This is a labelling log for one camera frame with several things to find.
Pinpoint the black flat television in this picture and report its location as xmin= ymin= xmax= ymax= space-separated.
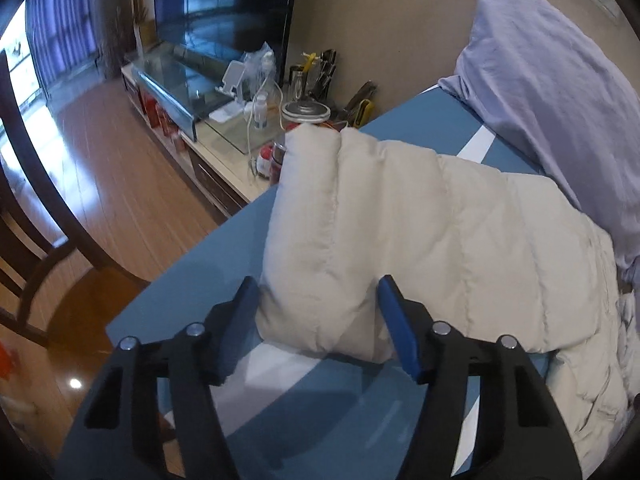
xmin=154 ymin=0 xmax=294 ymax=82

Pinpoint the lavender pillow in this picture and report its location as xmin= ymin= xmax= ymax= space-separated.
xmin=438 ymin=0 xmax=639 ymax=284

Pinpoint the white plastic bottle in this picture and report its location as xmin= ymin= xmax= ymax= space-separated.
xmin=253 ymin=92 xmax=268 ymax=130

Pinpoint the beige puffer jacket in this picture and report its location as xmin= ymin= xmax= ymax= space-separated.
xmin=256 ymin=125 xmax=639 ymax=474

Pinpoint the white phone stand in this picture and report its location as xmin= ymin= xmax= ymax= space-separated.
xmin=216 ymin=60 xmax=246 ymax=99

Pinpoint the round metal lid container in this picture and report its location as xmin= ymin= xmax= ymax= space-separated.
xmin=281 ymin=101 xmax=331 ymax=131

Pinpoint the dark wooden chair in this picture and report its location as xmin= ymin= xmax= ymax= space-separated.
xmin=1 ymin=53 xmax=149 ymax=348

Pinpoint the blue white striped bedsheet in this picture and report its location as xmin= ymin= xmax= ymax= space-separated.
xmin=106 ymin=87 xmax=535 ymax=479

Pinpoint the glass top tv cabinet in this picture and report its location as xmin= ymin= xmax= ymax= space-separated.
xmin=120 ymin=44 xmax=283 ymax=221

